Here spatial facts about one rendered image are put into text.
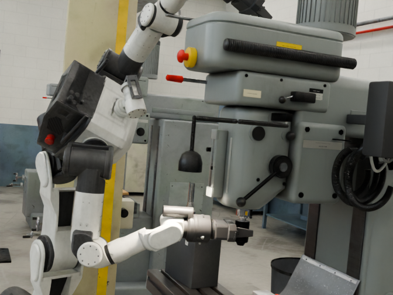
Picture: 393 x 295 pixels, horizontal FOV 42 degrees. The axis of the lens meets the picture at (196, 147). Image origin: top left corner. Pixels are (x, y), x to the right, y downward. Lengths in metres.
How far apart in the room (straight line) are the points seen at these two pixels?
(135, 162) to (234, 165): 8.52
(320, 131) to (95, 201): 0.73
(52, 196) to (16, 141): 8.51
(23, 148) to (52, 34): 2.28
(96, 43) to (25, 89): 7.29
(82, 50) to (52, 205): 1.44
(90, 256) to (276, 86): 0.76
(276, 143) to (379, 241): 0.48
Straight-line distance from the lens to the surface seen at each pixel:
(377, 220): 1.79
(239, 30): 1.51
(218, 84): 1.62
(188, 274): 2.02
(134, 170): 10.07
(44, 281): 2.09
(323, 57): 1.61
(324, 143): 1.67
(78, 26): 3.25
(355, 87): 1.76
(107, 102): 1.77
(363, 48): 7.80
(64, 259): 2.07
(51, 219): 2.06
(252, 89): 1.53
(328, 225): 1.93
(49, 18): 10.66
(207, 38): 1.51
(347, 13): 1.77
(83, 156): 1.63
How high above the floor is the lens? 1.57
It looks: 3 degrees down
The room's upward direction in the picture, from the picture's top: 5 degrees clockwise
